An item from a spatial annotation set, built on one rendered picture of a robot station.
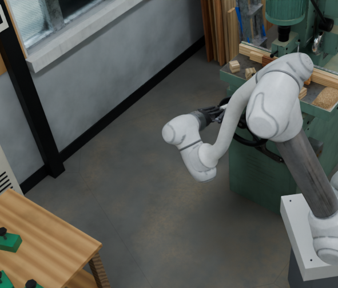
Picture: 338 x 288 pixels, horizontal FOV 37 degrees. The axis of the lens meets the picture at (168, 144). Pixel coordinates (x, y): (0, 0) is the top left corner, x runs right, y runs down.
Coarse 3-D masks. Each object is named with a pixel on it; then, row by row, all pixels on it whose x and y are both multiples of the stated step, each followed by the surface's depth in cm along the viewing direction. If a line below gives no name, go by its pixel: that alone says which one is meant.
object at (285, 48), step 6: (294, 36) 241; (276, 42) 239; (282, 42) 239; (288, 42) 238; (294, 42) 242; (276, 48) 239; (282, 48) 237; (288, 48) 240; (294, 48) 245; (276, 54) 241; (282, 54) 239
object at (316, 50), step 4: (320, 32) 239; (324, 32) 240; (316, 36) 239; (320, 36) 238; (324, 36) 242; (316, 40) 238; (320, 40) 239; (316, 44) 239; (320, 44) 242; (312, 48) 241; (316, 48) 240; (320, 48) 244; (312, 52) 243; (316, 52) 242; (320, 52) 245
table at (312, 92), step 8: (240, 56) 263; (248, 56) 262; (240, 64) 258; (248, 64) 257; (256, 64) 257; (224, 72) 255; (240, 72) 253; (256, 72) 252; (224, 80) 259; (232, 80) 255; (240, 80) 251; (312, 88) 239; (320, 88) 238; (312, 96) 235; (304, 104) 233; (312, 104) 231; (336, 104) 229; (304, 112) 236; (312, 112) 233; (320, 112) 230; (328, 112) 227; (336, 112) 233; (328, 120) 229
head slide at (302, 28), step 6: (306, 0) 229; (306, 6) 231; (312, 6) 234; (306, 12) 233; (312, 12) 236; (306, 18) 235; (312, 18) 239; (300, 24) 239; (306, 24) 237; (312, 24) 242; (294, 30) 243; (300, 30) 241; (306, 30) 239; (312, 30) 245; (300, 36) 243; (306, 36) 242; (306, 42) 245
